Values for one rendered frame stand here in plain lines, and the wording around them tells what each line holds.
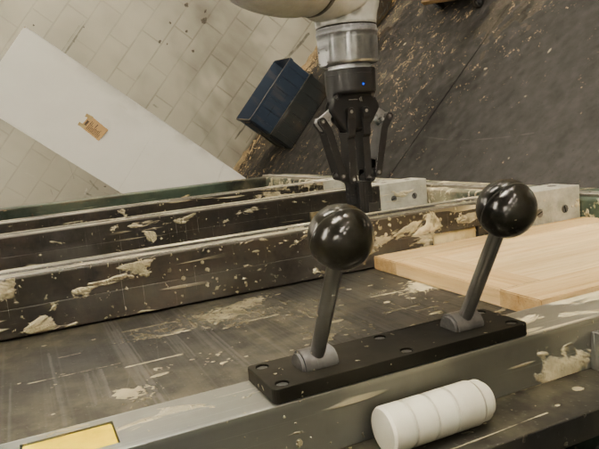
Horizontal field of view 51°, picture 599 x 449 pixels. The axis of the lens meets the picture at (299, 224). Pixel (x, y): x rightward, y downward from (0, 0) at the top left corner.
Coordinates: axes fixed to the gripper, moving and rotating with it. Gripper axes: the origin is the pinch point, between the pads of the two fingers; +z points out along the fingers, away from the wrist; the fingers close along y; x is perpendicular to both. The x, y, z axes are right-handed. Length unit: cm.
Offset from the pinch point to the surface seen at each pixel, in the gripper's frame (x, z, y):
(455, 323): 48, 3, 20
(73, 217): -63, 3, 37
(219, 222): -35.5, 4.5, 11.8
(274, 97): -385, -40, -147
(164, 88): -495, -61, -87
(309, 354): 48, 2, 32
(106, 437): 48, 4, 45
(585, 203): 8.3, 4.4, -38.0
